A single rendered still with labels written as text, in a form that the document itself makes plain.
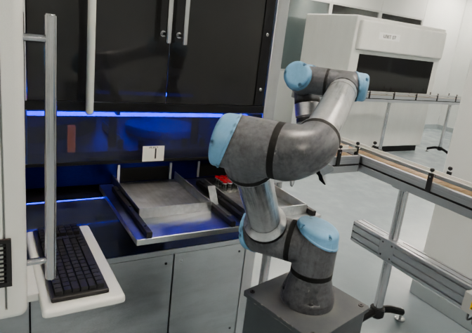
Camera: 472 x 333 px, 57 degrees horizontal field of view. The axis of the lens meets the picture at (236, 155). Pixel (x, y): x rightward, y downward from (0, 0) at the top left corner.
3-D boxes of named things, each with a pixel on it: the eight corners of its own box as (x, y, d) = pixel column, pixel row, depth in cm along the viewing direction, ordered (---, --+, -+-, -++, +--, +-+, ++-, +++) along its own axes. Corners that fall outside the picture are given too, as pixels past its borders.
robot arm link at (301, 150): (333, 150, 76) (373, 62, 114) (273, 139, 79) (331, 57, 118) (326, 204, 82) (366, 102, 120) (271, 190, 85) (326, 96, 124)
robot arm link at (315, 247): (329, 284, 113) (338, 237, 110) (279, 269, 118) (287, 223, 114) (337, 264, 124) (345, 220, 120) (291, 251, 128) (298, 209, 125)
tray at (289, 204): (203, 187, 177) (204, 178, 176) (257, 183, 190) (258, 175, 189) (246, 220, 148) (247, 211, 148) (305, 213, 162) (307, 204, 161)
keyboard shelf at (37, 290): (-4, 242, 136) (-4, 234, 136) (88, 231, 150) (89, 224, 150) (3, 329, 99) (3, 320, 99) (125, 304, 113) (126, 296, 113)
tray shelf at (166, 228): (98, 189, 167) (98, 184, 166) (253, 178, 202) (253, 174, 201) (136, 246, 127) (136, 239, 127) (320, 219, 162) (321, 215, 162)
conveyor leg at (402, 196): (364, 313, 243) (392, 184, 223) (375, 310, 248) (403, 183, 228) (376, 323, 236) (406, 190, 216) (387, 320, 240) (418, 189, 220)
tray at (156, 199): (112, 183, 169) (112, 175, 168) (174, 179, 182) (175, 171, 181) (138, 218, 140) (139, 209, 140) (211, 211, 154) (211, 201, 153)
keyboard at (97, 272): (32, 233, 139) (32, 226, 138) (79, 227, 146) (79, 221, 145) (51, 303, 106) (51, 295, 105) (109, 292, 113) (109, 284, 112)
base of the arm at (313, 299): (344, 303, 123) (350, 272, 120) (310, 322, 113) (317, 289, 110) (303, 278, 133) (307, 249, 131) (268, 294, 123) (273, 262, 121)
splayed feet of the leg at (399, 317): (334, 334, 235) (338, 312, 231) (397, 314, 260) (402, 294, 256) (345, 343, 228) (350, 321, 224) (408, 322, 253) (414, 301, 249)
